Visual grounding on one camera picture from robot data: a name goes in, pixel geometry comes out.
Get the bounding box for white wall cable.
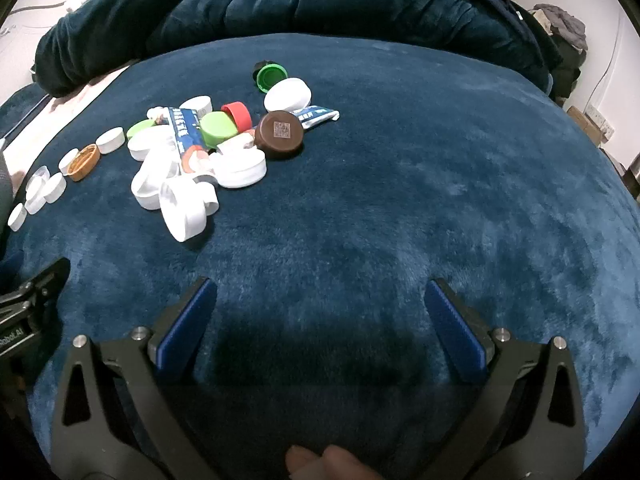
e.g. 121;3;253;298
590;15;623;111

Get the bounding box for small light green cap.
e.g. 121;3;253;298
126;119;156;141

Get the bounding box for red bottle cap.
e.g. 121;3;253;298
221;101;253;131

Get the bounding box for black bag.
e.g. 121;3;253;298
547;35;585;108

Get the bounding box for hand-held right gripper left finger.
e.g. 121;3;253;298
50;276;218;480

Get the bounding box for large light green cap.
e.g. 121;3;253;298
199;111;238;150

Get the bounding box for dark brown round lid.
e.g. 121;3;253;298
254;110;305;161

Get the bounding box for dark blue toothpaste tube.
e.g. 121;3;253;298
147;105;206;158

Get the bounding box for small white orange tube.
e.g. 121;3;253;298
180;145;221;186

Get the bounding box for light blue striped tube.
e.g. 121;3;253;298
292;105;341;130

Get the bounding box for large white jar lid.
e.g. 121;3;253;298
263;77;311;113

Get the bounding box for dark blue duvet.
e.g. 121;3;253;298
34;0;566;98

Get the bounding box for dark blue plush blanket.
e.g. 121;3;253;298
0;32;640;480

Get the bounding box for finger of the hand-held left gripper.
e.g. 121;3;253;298
0;257;71;311

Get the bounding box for tan bottle cap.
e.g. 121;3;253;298
66;144;100;182

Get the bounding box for scattered white bottle caps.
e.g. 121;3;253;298
7;95;268;243

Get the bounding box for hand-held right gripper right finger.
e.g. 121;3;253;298
424;277;587;480

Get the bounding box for person's right hand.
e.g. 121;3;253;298
286;445;383;480

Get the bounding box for grey clothes pile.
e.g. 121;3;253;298
531;3;588;52

